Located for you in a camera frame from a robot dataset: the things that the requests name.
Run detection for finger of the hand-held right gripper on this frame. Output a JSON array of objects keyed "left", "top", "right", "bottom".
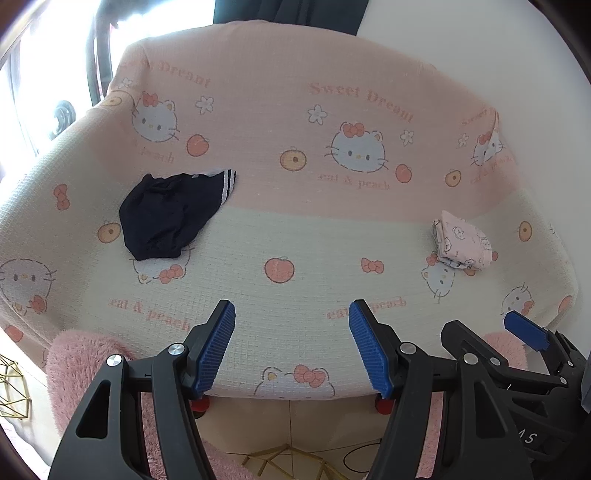
[
  {"left": 504, "top": 311, "right": 591, "bottom": 371},
  {"left": 441, "top": 320, "right": 514, "bottom": 376}
]

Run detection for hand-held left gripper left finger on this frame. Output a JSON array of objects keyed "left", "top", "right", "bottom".
[{"left": 48, "top": 299, "right": 237, "bottom": 480}]

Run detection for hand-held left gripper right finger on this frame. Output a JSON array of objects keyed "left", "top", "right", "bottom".
[{"left": 348, "top": 299, "right": 522, "bottom": 480}]

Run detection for navy white-striped shorts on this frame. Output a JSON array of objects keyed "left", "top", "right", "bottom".
[{"left": 119, "top": 168, "right": 237, "bottom": 260}]

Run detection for person's pink fluffy right leg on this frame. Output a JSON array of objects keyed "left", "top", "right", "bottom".
[{"left": 416, "top": 331, "right": 529, "bottom": 462}]

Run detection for folded pink printed cloth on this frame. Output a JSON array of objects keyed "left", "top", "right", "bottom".
[{"left": 431, "top": 210, "right": 495, "bottom": 271}]

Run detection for pink cat print blanket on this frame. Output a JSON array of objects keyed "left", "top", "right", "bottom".
[{"left": 0, "top": 23, "right": 583, "bottom": 400}]

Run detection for white washing machine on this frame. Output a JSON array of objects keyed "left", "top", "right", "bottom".
[{"left": 46, "top": 99, "right": 79, "bottom": 139}]

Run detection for dark curtain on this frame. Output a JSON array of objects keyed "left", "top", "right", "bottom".
[{"left": 212, "top": 0, "right": 370, "bottom": 37}]

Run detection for black floor cable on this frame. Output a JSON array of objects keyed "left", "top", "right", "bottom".
[{"left": 343, "top": 444, "right": 387, "bottom": 468}]

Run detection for gold wire frame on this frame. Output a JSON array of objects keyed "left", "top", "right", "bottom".
[
  {"left": 244, "top": 442, "right": 343, "bottom": 480},
  {"left": 0, "top": 353, "right": 37, "bottom": 417}
]

